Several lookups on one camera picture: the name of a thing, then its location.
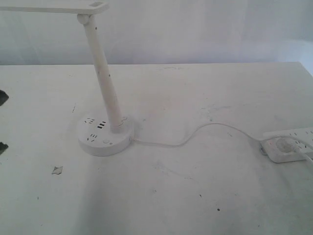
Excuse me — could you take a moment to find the white round plug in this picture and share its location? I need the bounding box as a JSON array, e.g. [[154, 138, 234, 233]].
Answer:
[[276, 138, 296, 153]]

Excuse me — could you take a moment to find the white power strip front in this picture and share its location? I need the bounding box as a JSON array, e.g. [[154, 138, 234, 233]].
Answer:
[[260, 136, 313, 164]]

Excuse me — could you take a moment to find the white power strip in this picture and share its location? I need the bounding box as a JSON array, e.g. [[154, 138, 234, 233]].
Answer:
[[263, 127, 313, 142], [260, 136, 313, 164]]

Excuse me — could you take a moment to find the thick white cable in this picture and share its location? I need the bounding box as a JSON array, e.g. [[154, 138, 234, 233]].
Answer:
[[291, 143, 313, 169]]

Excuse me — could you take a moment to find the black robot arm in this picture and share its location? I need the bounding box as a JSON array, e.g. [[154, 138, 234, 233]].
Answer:
[[0, 90, 9, 154]]

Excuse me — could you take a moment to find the white desk lamp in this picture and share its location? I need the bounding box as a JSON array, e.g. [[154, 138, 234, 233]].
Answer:
[[0, 0, 134, 157]]

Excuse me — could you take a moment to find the white power cable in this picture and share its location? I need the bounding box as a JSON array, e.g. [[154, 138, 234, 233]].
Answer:
[[131, 123, 267, 148]]

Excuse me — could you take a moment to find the grey tape scrap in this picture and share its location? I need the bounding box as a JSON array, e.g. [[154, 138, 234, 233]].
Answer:
[[51, 166, 63, 175]]

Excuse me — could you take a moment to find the white power strip rear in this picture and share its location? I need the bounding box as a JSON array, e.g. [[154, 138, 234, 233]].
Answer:
[[263, 127, 313, 142]]

